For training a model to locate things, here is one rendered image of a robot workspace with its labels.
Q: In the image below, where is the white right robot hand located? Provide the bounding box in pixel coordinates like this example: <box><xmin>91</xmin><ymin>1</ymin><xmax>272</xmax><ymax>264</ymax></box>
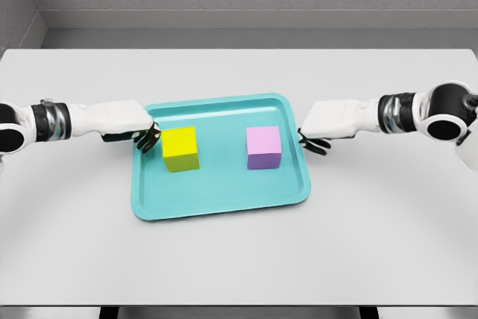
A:
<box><xmin>297</xmin><ymin>99</ymin><xmax>360</xmax><ymax>156</ymax></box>

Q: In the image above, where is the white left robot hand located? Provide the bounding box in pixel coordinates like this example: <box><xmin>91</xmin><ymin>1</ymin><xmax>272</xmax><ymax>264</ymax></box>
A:
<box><xmin>92</xmin><ymin>99</ymin><xmax>162</xmax><ymax>154</ymax></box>

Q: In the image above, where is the yellow cube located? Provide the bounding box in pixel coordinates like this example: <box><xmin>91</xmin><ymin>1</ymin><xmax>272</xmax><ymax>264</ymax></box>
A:
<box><xmin>161</xmin><ymin>126</ymin><xmax>201</xmax><ymax>174</ymax></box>

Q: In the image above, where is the pink purple cube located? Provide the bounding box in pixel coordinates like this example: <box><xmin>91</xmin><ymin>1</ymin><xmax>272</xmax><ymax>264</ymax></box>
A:
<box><xmin>245</xmin><ymin>126</ymin><xmax>282</xmax><ymax>170</ymax></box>

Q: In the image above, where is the teal plastic tray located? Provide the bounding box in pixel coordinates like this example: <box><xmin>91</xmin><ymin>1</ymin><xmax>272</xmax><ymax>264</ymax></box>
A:
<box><xmin>131</xmin><ymin>92</ymin><xmax>312</xmax><ymax>223</ymax></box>

